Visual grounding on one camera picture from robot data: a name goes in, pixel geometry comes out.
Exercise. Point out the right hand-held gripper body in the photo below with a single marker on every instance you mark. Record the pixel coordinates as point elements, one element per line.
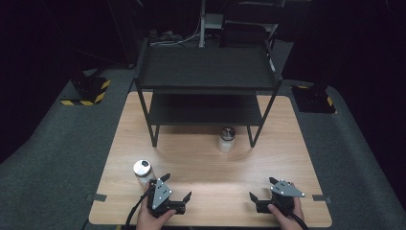
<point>284,191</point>

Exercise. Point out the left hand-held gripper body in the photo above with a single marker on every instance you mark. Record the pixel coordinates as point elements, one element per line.
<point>161,196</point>

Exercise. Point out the glass jar of fine powder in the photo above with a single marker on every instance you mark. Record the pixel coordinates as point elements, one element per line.
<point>142,169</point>

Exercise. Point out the glass jar of coarse crystals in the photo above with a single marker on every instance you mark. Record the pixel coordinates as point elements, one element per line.
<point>226,140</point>

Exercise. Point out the black two-tier metal shelf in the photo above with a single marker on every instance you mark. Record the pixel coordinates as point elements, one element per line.
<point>204,68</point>

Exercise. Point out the person's left hand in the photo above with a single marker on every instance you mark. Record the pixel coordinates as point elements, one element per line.
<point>148,222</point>

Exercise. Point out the person's right hand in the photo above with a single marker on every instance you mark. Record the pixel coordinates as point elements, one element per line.
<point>288,222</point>

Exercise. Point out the grey tape strip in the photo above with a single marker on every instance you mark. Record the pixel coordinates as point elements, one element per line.
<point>321,198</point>
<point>99,197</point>

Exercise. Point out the black yellow striped stand base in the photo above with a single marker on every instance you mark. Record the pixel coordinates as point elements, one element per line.
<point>89,91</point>
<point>312,99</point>

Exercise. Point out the black power strip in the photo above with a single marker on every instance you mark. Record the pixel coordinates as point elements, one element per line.
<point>162,35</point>

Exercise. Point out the metal stand post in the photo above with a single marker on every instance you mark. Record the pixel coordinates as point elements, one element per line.
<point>202,25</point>

